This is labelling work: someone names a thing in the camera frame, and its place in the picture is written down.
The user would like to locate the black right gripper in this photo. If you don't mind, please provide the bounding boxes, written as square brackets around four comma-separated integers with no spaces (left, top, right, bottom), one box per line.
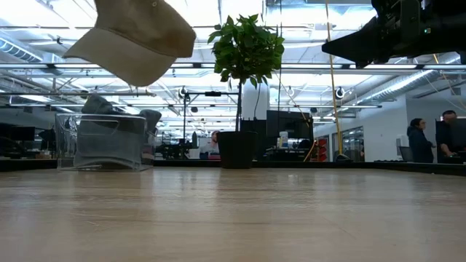
[322,0,466,68]

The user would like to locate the beige baseball cap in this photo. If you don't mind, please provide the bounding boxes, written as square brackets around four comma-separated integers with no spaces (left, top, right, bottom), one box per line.
[61,0,197,88]

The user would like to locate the black desk monitor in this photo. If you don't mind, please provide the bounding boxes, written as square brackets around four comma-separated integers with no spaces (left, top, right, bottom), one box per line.
[9,125,36,143]
[265,110,314,140]
[451,118,466,150]

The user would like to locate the red storage rack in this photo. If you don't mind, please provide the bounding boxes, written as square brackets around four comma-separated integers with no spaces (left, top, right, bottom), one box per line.
[316,136,328,162]

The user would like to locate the green leafy plant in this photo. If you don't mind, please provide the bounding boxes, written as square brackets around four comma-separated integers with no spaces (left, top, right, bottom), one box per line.
[207,13,286,132]

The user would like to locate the person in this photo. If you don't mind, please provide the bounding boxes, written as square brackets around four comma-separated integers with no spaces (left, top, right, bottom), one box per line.
[406,117,436,164]
[438,110,460,164]
[209,130,221,156]

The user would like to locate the grey office chair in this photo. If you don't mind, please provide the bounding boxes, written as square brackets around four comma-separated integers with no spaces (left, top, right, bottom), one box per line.
[398,145,414,163]

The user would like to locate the black plant pot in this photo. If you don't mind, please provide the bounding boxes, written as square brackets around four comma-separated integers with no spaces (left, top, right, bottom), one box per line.
[216,130,257,170]

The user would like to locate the clear plastic bin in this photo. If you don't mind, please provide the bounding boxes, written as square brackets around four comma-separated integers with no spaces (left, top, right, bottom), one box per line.
[55,112,156,172]

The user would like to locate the yellow hanging cable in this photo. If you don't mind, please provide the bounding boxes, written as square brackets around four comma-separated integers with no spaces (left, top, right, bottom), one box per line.
[324,0,345,162]

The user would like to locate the silver ventilation duct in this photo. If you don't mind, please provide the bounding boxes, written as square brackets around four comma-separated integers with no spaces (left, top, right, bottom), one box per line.
[355,67,466,106]

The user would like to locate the black metal table frame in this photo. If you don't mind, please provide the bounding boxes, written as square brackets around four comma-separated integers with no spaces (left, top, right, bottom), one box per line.
[0,158,466,176]

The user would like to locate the distant black metal frame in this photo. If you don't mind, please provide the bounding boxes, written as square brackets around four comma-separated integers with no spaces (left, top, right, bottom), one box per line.
[183,90,241,143]

